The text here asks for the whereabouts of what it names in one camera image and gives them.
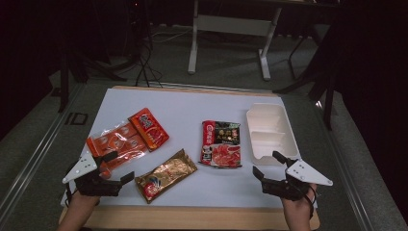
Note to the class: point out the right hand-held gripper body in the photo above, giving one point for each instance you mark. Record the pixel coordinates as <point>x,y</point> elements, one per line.
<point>304,174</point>

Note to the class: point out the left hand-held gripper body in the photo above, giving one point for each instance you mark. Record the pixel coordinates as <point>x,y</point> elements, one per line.
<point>93,186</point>

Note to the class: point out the clear bag of orange sachets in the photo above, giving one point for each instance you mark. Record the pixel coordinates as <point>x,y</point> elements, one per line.
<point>118,142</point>

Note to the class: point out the white compartment tray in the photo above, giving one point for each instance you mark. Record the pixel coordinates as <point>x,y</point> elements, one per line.
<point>272,134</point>

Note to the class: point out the gold foil packet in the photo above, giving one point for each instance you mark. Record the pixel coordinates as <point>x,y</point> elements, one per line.
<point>166,174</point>

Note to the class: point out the red and black soup packet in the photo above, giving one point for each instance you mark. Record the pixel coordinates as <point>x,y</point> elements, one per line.
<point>221,144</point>

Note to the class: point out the small red-orange sauce packet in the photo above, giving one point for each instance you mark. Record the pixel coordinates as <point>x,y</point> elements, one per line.
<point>149,128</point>

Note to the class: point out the person's left hand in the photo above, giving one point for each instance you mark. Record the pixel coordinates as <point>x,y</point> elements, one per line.
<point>81,203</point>

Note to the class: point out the person's right hand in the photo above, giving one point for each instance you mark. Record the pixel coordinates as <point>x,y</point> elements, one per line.
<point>298,210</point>

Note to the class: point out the black floor socket plate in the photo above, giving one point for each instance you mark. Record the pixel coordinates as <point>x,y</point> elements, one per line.
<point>77,118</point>

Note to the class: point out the wooden table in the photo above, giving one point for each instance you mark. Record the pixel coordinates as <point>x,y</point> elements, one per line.
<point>192,218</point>

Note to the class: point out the black angled stand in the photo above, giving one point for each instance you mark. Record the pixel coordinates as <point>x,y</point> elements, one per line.
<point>327,96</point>

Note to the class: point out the black tripod stand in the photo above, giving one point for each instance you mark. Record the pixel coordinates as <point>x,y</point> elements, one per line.
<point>64,80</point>

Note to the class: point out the white table board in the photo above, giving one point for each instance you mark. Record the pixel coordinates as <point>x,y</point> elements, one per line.
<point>192,106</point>

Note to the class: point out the metal floor rail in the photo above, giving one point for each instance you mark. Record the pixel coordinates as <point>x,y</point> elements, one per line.
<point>35,160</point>
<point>349,179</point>

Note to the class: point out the white metal desk frame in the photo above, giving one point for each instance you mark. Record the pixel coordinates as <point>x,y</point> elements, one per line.
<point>231,25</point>

